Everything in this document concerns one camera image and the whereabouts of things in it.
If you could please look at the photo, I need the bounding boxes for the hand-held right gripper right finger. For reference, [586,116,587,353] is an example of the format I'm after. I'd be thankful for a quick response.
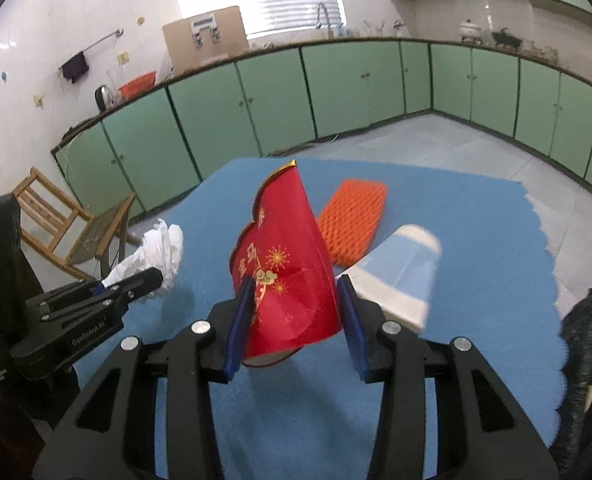
[336,275,561,480]

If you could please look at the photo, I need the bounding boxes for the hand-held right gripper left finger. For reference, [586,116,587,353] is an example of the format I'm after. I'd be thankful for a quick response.
[32,276,256,480]

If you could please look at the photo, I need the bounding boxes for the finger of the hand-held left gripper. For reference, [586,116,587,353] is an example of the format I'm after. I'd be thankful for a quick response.
[40,280,105,306]
[28,266,164,322]

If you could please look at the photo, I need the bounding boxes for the white paper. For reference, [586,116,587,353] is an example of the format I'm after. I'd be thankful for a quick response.
[101,218,184,293]

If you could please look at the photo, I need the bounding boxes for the red paper cup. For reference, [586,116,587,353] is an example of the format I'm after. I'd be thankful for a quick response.
[231,160,345,367]

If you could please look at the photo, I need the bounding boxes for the wooden chair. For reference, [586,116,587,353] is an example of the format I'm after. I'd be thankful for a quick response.
[13,166,138,282]

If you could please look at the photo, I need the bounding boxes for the blue white paper cup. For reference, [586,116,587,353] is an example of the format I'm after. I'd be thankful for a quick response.
[335,224,443,335]

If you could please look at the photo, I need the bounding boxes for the orange foam net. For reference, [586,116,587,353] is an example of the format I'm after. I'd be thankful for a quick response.
[317,179,388,267]

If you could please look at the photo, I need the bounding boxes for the blue foam mat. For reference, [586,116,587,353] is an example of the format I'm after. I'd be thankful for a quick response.
[71,157,570,480]

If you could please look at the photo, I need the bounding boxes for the metal kettle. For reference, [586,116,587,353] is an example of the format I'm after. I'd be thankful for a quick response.
[94,85,115,113]

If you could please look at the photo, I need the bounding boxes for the orange plastic basin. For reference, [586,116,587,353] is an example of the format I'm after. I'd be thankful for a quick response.
[118,71,157,101]

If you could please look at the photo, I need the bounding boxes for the dark purple cloth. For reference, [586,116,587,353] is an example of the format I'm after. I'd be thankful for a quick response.
[59,51,91,85]

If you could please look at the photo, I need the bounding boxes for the green lower kitchen cabinets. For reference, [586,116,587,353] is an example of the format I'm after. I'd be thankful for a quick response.
[51,37,592,226]

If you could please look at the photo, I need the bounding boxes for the cardboard box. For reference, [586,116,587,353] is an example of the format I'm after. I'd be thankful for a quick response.
[162,6,249,75]

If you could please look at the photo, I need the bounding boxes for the metal faucet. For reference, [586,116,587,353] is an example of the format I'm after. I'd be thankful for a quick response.
[316,2,333,37]

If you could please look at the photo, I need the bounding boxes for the white pot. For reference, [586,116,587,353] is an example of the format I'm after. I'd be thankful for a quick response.
[458,19,483,42]

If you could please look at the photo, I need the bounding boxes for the black wok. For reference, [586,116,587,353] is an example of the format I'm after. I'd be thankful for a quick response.
[491,29,520,51]

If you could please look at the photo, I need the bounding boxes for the metal towel rail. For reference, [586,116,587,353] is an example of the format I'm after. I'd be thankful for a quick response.
[58,29,126,69]

